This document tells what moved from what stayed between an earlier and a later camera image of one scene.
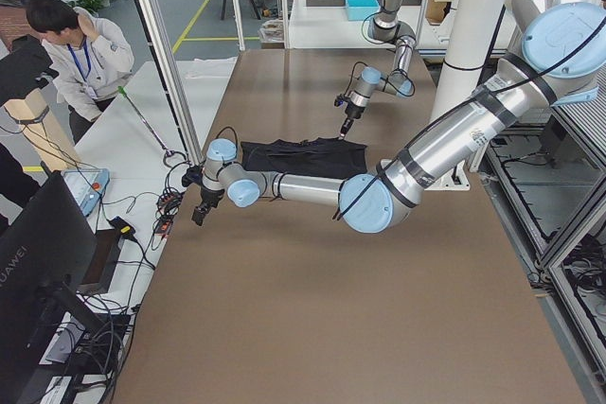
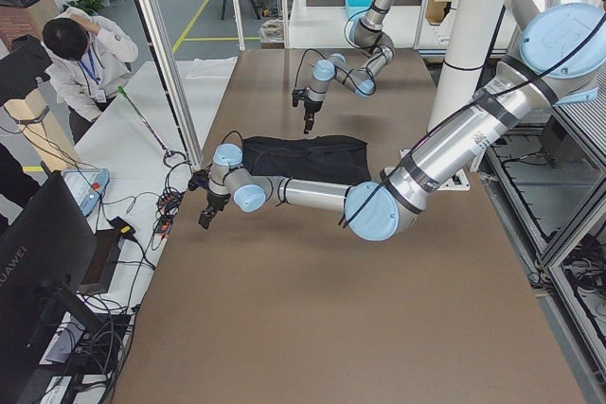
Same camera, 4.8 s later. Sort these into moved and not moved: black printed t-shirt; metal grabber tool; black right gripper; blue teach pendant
Moved: black right gripper
Not moved: blue teach pendant; black printed t-shirt; metal grabber tool
